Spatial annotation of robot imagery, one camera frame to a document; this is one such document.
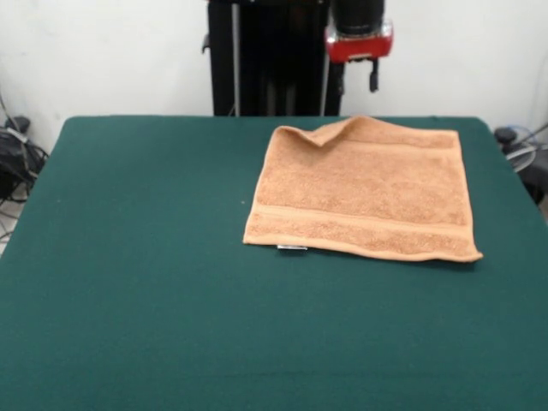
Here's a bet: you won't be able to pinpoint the black cable tangle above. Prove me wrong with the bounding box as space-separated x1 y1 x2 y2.
0 115 51 206

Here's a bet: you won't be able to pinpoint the black furniture frame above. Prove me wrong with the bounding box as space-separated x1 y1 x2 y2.
520 162 548 206

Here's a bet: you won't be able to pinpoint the dark green table cloth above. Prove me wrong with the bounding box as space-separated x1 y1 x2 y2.
0 115 548 411

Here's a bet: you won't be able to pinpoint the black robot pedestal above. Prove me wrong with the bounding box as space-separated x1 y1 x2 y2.
200 0 348 117

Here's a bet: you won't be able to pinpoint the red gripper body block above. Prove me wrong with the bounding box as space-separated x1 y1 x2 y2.
324 19 395 65

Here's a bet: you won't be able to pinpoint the grey cable loops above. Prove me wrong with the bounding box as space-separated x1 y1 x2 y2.
498 123 548 172

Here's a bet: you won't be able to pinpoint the orange terry towel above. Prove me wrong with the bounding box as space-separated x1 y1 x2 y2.
241 114 485 262

